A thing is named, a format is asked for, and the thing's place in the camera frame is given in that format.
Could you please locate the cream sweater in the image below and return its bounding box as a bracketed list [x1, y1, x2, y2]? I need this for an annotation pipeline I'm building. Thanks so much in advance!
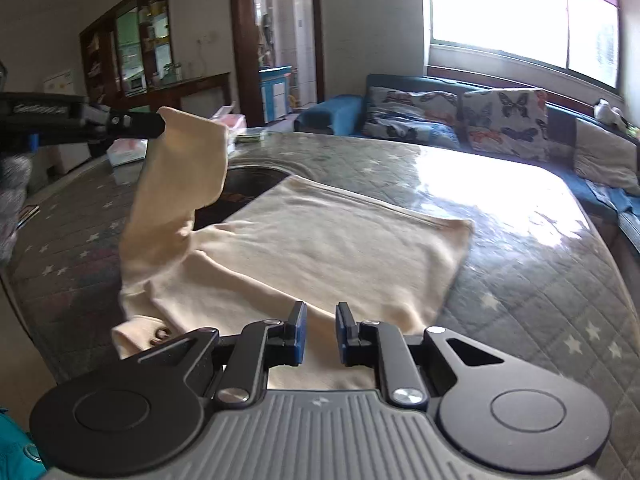
[112, 107, 474, 390]

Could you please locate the gloved left hand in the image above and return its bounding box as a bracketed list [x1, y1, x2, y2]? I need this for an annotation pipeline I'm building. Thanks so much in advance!
[0, 155, 32, 266]

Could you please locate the plastic bag with tissues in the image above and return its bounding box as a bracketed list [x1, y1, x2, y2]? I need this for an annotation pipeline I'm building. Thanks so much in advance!
[106, 139, 148, 167]

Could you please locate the dark wooden display cabinet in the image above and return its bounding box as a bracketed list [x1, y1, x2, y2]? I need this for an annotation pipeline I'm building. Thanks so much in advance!
[79, 0, 231, 116]

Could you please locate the black round induction cooktop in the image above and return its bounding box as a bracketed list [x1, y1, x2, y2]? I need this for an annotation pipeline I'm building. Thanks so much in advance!
[194, 166, 291, 230]

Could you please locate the quilted grey star table cover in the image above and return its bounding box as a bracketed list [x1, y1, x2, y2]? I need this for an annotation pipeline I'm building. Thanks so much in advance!
[8, 133, 639, 479]

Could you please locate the pink tissue pack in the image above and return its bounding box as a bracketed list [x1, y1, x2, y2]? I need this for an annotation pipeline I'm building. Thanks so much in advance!
[209, 104, 246, 136]

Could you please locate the green booklet stack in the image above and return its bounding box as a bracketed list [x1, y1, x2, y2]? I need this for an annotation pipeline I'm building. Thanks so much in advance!
[234, 127, 269, 144]

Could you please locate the blue white cabinet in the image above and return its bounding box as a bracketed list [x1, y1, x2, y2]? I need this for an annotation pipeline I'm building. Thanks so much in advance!
[259, 65, 292, 124]

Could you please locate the left butterfly pillow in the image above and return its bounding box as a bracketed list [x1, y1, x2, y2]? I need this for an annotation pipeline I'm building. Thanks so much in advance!
[362, 87, 461, 150]

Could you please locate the butterfly pillow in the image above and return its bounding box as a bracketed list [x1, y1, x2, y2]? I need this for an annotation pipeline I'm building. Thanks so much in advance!
[362, 87, 461, 150]
[460, 88, 549, 162]

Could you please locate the blue sofa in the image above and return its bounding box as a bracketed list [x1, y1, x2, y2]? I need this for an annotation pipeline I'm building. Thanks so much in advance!
[294, 74, 639, 246]

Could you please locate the right butterfly pillow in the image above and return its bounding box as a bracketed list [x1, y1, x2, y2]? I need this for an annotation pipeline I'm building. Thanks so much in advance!
[460, 88, 549, 162]

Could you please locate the teal jacket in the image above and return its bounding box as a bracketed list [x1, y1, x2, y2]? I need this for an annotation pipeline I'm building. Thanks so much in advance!
[0, 408, 46, 480]

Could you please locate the grey cushion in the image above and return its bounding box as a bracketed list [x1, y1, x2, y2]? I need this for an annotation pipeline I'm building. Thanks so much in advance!
[574, 119, 639, 196]

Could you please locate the panda plush toy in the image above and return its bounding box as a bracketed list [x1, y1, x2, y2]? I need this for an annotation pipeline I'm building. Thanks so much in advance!
[593, 99, 628, 131]

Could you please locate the window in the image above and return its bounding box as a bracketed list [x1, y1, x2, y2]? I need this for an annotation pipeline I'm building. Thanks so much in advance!
[430, 0, 620, 88]

